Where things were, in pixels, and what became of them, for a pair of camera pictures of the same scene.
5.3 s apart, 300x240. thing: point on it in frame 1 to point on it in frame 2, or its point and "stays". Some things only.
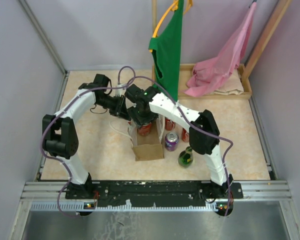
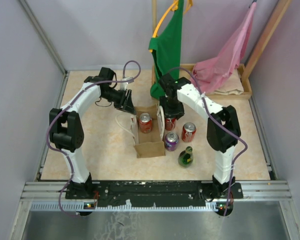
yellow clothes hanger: (173, 7) stays
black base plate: (153, 194) stays
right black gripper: (138, 120) to (178, 112)
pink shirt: (208, 75) stays
